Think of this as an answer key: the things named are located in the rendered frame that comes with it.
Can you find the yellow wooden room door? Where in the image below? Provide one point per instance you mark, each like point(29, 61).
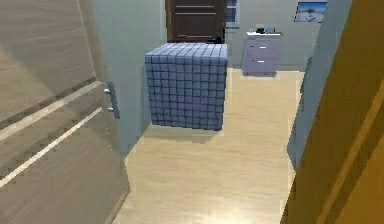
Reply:
point(346, 133)

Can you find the pale wooden room door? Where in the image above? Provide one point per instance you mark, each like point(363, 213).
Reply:
point(50, 133)

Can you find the small black object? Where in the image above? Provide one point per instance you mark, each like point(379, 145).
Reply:
point(260, 30)

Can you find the framed blue landscape picture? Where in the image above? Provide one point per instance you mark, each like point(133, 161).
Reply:
point(310, 12)

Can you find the dark brown wooden door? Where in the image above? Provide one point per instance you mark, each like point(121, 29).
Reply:
point(196, 20)

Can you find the blue checked cube ottoman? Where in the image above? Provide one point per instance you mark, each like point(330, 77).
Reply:
point(186, 86)

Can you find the white framed window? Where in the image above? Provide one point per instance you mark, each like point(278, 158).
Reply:
point(232, 13)

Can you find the lilac chest of drawers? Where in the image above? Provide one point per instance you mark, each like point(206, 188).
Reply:
point(261, 55)

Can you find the small blue object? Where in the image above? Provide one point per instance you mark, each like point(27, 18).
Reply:
point(270, 30)

